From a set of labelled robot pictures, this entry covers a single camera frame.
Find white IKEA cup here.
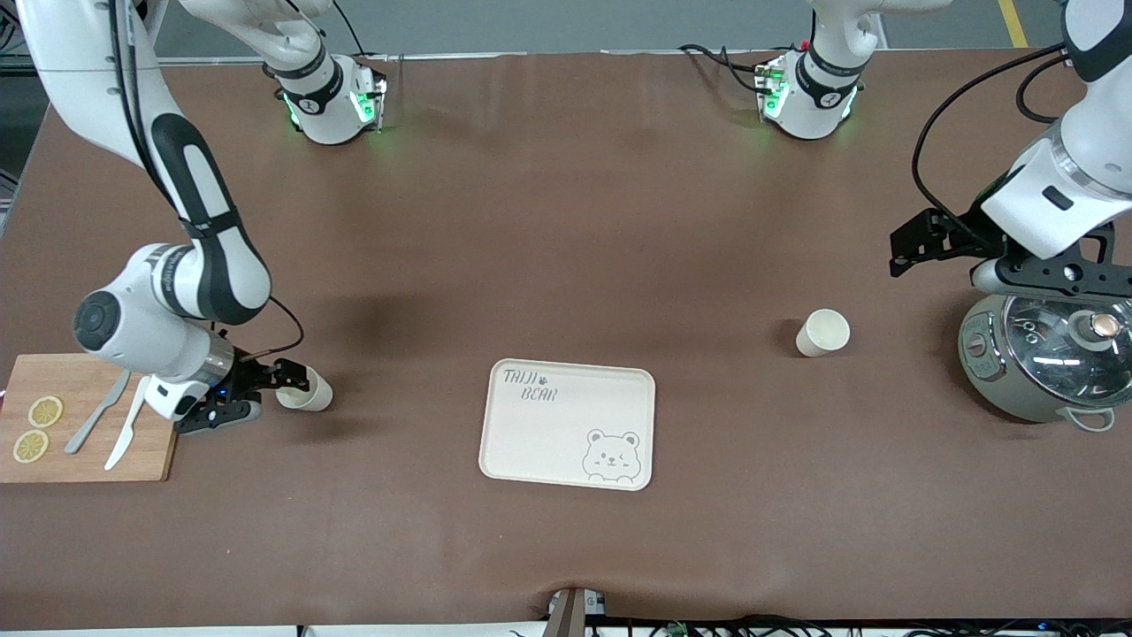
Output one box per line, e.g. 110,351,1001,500
276,366,335,414
794,308,853,359

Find glass pot lid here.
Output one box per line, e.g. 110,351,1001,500
1002,295,1132,410

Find white plastic knife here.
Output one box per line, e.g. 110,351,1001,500
104,380,151,472

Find grey-green cooking pot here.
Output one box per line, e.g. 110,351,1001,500
958,292,1132,433

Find grey plastic knife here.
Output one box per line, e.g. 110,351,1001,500
64,370,133,456

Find bamboo cutting board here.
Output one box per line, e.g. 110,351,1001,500
0,352,195,484

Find cream bear print tray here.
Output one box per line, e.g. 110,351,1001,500
478,358,656,492

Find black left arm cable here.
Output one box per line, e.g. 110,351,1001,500
912,41,1076,259

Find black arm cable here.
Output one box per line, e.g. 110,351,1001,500
912,41,1076,259
108,0,307,365

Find black base power cable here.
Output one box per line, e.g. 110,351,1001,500
677,42,772,95

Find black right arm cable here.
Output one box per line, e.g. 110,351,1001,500
108,0,307,365

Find metal camera bracket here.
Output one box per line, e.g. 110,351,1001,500
547,587,608,637

